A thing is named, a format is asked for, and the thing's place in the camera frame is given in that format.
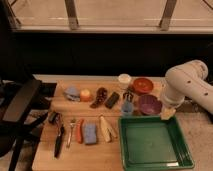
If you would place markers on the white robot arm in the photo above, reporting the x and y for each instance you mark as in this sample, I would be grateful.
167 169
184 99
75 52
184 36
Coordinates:
186 80

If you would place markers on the blue sponge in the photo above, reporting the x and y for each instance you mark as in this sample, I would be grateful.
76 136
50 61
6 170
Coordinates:
89 132

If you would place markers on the orange carrot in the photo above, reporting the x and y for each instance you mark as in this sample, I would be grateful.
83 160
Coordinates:
79 136

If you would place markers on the purple bowl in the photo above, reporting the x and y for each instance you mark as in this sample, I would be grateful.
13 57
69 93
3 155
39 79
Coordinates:
149 104

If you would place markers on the black chair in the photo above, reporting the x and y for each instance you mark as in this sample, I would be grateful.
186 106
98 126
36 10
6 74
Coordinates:
13 130

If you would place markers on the yellow banana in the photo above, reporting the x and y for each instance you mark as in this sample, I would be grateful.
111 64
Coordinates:
107 130

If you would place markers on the orange fruit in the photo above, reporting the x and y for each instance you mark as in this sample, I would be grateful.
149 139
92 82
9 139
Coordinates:
85 95

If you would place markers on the blue grey cloth object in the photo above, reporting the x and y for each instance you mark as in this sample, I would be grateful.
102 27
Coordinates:
72 94

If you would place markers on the wooden cutting board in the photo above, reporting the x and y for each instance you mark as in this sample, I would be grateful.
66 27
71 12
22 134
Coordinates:
102 156

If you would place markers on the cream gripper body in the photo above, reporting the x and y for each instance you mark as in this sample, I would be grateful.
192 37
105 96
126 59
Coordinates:
167 113

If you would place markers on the green plastic tray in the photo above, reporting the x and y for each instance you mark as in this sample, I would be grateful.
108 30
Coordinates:
152 144

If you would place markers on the black handled knife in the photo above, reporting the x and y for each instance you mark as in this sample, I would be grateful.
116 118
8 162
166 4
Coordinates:
58 141

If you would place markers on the red bowl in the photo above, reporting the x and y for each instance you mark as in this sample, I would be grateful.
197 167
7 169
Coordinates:
142 85

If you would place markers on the small black object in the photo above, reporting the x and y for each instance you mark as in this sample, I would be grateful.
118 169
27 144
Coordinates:
53 117

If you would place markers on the white plastic cup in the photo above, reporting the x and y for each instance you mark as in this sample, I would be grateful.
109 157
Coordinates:
124 81

